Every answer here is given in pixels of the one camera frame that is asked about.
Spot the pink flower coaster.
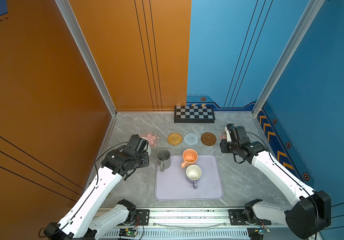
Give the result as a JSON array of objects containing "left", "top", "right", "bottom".
[
  {"left": 141, "top": 131, "right": 160, "bottom": 148},
  {"left": 219, "top": 130, "right": 227, "bottom": 140}
]

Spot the white mug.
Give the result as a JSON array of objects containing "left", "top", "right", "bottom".
[{"left": 147, "top": 144, "right": 152, "bottom": 156}]

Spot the brown wooden round coaster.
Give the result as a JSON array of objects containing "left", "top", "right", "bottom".
[{"left": 201, "top": 132, "right": 217, "bottom": 146}]

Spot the grey woven round coaster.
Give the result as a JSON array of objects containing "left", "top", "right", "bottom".
[{"left": 184, "top": 134, "right": 199, "bottom": 146}]

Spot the lavender mug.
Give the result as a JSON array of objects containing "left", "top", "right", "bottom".
[{"left": 186, "top": 165, "right": 202, "bottom": 190}]

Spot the yellow rattan round coaster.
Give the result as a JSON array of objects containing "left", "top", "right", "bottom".
[{"left": 167, "top": 133, "right": 183, "bottom": 146}]

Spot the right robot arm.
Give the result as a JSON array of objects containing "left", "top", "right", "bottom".
[{"left": 220, "top": 124, "right": 332, "bottom": 240}]

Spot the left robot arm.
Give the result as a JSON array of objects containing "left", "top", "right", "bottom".
[{"left": 39, "top": 135, "right": 151, "bottom": 240}]

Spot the grey mug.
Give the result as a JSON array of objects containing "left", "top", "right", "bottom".
[{"left": 157, "top": 149, "right": 171, "bottom": 172}]

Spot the orange mug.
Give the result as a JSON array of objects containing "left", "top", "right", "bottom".
[{"left": 181, "top": 149, "right": 198, "bottom": 169}]

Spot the lavender silicone tray mat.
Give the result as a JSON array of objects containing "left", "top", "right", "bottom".
[{"left": 155, "top": 155, "right": 224, "bottom": 201}]

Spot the black white chessboard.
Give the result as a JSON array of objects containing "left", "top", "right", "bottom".
[{"left": 174, "top": 106, "right": 216, "bottom": 123}]

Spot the green circuit board left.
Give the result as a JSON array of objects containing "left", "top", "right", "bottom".
[{"left": 119, "top": 229, "right": 138, "bottom": 239}]

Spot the circuit board right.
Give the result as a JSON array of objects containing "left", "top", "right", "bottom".
[{"left": 247, "top": 228, "right": 271, "bottom": 240}]

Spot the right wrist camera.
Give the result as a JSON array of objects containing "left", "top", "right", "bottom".
[{"left": 225, "top": 124, "right": 234, "bottom": 142}]

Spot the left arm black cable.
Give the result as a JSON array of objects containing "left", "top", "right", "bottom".
[{"left": 93, "top": 141, "right": 129, "bottom": 187}]

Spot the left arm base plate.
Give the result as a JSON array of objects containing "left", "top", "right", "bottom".
[{"left": 130, "top": 209, "right": 150, "bottom": 227}]

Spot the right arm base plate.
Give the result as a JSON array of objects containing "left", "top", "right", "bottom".
[{"left": 228, "top": 209, "right": 272, "bottom": 226}]

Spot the aluminium front rail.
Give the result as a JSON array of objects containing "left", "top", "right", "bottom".
[{"left": 102, "top": 207, "right": 298, "bottom": 240}]

